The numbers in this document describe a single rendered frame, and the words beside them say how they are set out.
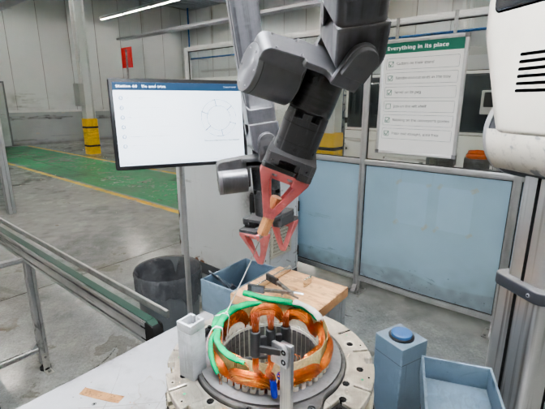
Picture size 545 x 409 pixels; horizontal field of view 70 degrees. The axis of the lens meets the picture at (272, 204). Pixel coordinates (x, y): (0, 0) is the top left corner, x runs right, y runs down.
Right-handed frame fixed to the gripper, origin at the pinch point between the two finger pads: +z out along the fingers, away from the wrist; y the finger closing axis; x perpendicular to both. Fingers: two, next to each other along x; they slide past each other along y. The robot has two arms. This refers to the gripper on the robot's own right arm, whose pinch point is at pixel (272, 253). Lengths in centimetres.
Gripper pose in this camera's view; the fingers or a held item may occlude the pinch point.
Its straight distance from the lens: 85.8
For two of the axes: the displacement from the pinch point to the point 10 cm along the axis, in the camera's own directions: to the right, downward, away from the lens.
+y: -5.9, 2.5, -7.6
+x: 8.0, 1.0, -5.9
